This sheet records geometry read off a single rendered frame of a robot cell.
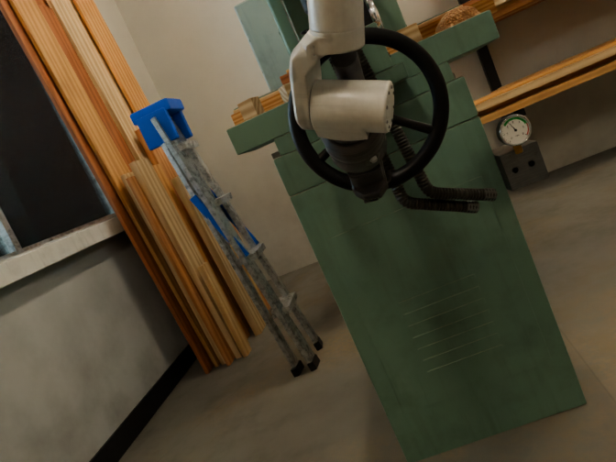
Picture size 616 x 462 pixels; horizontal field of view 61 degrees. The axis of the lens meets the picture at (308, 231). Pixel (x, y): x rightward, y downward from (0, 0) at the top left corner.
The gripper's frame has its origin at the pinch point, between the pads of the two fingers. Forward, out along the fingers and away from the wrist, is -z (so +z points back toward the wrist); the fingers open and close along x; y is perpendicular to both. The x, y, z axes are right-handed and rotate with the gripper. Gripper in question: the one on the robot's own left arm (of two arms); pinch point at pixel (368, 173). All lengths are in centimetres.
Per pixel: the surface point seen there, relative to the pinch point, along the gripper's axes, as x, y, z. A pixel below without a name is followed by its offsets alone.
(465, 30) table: 31.6, -24.5, -13.4
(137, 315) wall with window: 21, 129, -137
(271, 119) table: 24.3, 18.7, -13.5
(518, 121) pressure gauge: 11.2, -29.7, -18.4
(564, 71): 115, -101, -190
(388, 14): 58, -12, -34
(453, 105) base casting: 19.2, -18.9, -20.0
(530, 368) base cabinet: -34, -23, -51
